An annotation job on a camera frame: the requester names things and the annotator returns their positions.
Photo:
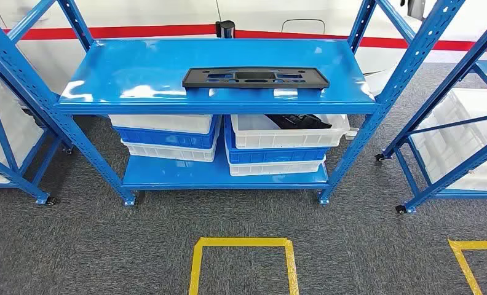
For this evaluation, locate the black stanchion post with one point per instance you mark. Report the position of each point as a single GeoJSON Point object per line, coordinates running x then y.
{"type": "Point", "coordinates": [226, 29]}

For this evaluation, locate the blue plastic crate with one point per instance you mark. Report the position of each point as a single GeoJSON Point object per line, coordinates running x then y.
{"type": "Point", "coordinates": [276, 156]}
{"type": "Point", "coordinates": [166, 139]}

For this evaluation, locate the black ribbed plastic part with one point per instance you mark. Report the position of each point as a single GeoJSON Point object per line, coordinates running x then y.
{"type": "Point", "coordinates": [300, 121]}

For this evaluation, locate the black plastic plate part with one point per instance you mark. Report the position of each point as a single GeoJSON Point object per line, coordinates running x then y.
{"type": "Point", "coordinates": [198, 79]}

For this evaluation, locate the yellow floor tape square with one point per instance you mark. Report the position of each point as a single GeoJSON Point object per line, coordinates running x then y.
{"type": "Point", "coordinates": [243, 242]}
{"type": "Point", "coordinates": [475, 244]}

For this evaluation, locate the red barrier belt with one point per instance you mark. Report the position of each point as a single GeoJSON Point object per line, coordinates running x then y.
{"type": "Point", "coordinates": [145, 31]}

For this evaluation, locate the blue metal shelf rack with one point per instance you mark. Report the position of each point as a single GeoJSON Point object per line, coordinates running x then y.
{"type": "Point", "coordinates": [145, 69]}
{"type": "Point", "coordinates": [451, 175]}
{"type": "Point", "coordinates": [15, 176]}

